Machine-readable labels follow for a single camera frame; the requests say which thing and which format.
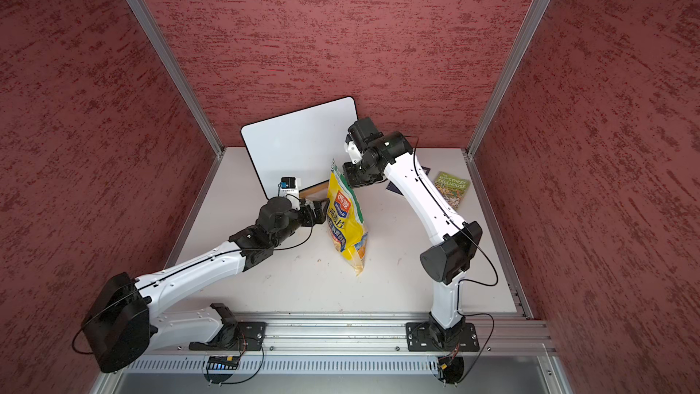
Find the left corner aluminium post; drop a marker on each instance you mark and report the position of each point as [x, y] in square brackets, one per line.
[158, 41]

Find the corner aluminium post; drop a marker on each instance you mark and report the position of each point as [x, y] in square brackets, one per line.
[158, 41]
[529, 25]

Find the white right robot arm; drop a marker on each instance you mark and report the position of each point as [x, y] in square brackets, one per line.
[454, 241]

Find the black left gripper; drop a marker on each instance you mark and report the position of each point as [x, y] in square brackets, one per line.
[320, 215]

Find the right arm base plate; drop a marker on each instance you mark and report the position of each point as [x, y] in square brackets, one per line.
[430, 336]

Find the green illustrated book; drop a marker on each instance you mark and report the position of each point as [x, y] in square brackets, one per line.
[452, 188]

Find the aluminium frame rail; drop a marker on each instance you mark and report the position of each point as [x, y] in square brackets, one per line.
[375, 334]

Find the yellow oats bag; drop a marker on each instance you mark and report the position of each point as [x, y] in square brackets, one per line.
[345, 220]

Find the dark blue book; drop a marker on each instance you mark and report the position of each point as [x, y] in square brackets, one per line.
[394, 189]

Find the white board black frame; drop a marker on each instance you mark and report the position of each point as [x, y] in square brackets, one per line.
[301, 144]

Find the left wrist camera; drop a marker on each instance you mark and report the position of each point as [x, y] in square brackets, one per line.
[288, 186]

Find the wooden board stand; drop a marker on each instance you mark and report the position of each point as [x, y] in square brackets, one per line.
[315, 193]

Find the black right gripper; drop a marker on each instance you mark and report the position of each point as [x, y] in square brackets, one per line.
[354, 180]

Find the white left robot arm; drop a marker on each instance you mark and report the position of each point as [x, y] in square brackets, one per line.
[132, 316]

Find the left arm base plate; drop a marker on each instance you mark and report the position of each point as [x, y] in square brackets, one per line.
[242, 337]

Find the right corner aluminium post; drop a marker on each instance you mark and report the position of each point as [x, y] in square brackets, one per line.
[529, 25]

